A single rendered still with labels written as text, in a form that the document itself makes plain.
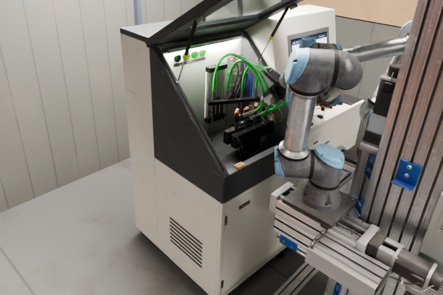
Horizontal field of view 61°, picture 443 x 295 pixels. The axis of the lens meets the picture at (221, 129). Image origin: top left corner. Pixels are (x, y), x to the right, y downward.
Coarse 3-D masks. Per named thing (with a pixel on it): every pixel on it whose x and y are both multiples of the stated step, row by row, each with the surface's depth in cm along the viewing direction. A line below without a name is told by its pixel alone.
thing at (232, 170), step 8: (264, 152) 202; (272, 152) 203; (248, 160) 195; (256, 160) 195; (264, 160) 200; (272, 160) 206; (232, 168) 187; (248, 168) 192; (256, 168) 197; (264, 168) 203; (272, 168) 209; (232, 176) 184; (240, 176) 189; (248, 176) 194; (256, 176) 200; (264, 176) 206; (232, 184) 187; (240, 184) 192; (248, 184) 197; (232, 192) 189; (240, 192) 195
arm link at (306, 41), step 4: (308, 36) 180; (300, 40) 179; (304, 40) 176; (308, 40) 175; (312, 40) 176; (300, 44) 179; (304, 44) 177; (308, 44) 176; (312, 44) 176; (316, 44) 177; (312, 48) 177; (316, 48) 177
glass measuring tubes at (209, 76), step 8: (216, 64) 225; (224, 64) 226; (208, 72) 222; (224, 72) 229; (208, 80) 224; (216, 80) 230; (208, 88) 226; (216, 88) 232; (208, 96) 228; (216, 96) 234; (208, 112) 232; (216, 112) 238; (208, 120) 233; (216, 120) 238
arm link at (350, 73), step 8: (344, 56) 115; (352, 56) 116; (344, 64) 114; (352, 64) 114; (360, 64) 118; (344, 72) 114; (352, 72) 115; (360, 72) 118; (336, 80) 116; (344, 80) 116; (352, 80) 117; (360, 80) 121; (328, 88) 137; (336, 88) 131; (344, 88) 124; (320, 96) 151; (328, 96) 144; (336, 96) 142; (328, 104) 157; (336, 104) 157
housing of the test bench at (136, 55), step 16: (128, 32) 203; (144, 32) 200; (128, 48) 208; (144, 48) 196; (128, 64) 213; (144, 64) 201; (128, 80) 219; (144, 80) 206; (128, 96) 224; (144, 96) 211; (128, 112) 230; (144, 112) 216; (128, 128) 237; (144, 128) 221; (144, 144) 227; (144, 160) 233; (144, 176) 240; (144, 192) 246; (144, 208) 254; (144, 224) 261
